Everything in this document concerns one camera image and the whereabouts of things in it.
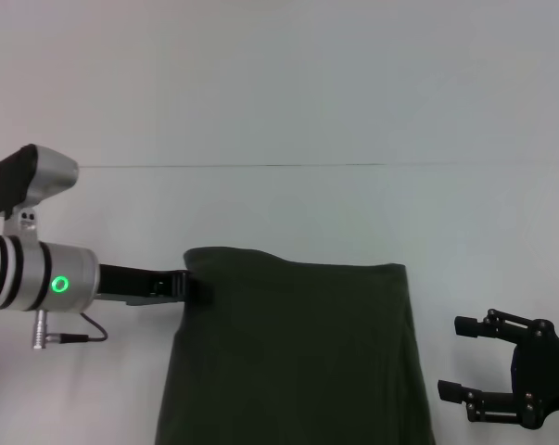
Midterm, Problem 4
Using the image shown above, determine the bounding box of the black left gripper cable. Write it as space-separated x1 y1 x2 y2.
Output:
58 311 110 345

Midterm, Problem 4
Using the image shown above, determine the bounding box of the dark green t-shirt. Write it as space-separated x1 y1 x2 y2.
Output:
155 246 441 445

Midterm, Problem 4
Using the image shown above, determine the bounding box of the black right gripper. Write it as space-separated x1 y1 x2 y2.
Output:
437 309 559 431

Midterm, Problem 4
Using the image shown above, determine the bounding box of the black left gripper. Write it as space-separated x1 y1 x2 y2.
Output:
96 262 216 308

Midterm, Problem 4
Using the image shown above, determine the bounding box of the silver left gripper cable connector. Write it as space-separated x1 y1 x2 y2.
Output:
32 309 84 350

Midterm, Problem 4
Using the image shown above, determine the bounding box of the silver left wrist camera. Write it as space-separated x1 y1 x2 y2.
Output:
0 143 80 243

